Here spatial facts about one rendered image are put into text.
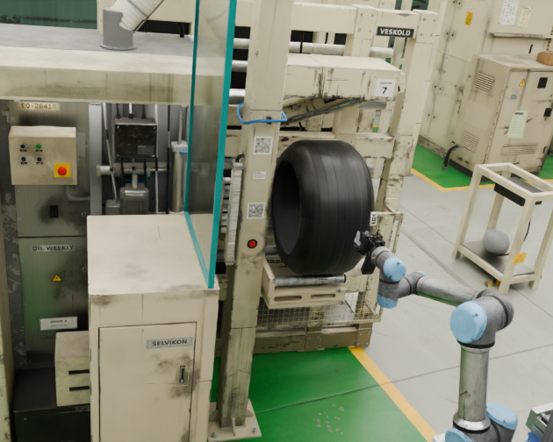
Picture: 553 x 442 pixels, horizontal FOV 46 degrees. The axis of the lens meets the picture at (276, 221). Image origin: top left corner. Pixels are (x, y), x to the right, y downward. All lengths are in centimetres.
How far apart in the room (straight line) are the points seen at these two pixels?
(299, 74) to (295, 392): 175
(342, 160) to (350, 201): 19
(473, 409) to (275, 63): 141
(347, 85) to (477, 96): 438
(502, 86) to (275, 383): 430
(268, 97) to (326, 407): 179
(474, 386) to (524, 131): 543
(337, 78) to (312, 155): 41
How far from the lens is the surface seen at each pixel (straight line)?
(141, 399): 227
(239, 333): 303
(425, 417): 372
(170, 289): 204
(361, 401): 371
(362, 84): 296
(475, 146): 724
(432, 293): 234
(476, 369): 214
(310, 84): 287
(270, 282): 277
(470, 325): 205
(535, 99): 733
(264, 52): 251
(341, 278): 293
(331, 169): 265
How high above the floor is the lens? 235
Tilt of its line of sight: 25 degrees down
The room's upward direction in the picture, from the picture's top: 7 degrees clockwise
